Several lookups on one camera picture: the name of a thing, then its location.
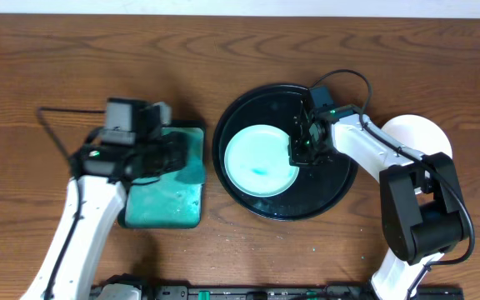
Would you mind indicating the rectangular green water tray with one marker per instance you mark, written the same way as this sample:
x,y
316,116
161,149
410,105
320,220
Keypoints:
x,y
163,202

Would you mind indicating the white round plate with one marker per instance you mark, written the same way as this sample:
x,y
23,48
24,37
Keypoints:
x,y
419,133

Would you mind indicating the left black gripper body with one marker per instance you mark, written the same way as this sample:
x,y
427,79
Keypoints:
x,y
177,151

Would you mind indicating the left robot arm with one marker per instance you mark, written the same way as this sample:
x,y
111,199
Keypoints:
x,y
96,195

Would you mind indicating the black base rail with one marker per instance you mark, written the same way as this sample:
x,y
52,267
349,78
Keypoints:
x,y
129,287

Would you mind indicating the dark green scrub sponge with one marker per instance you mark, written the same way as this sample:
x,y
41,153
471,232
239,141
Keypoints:
x,y
194,172

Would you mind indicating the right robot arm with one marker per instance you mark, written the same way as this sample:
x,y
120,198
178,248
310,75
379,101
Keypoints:
x,y
424,219

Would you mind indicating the mint plate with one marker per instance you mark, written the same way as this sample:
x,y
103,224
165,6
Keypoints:
x,y
256,161

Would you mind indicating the round black serving tray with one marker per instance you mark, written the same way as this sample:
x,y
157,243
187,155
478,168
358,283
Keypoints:
x,y
316,189

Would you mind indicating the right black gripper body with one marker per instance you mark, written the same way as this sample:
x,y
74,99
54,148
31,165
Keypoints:
x,y
300,136

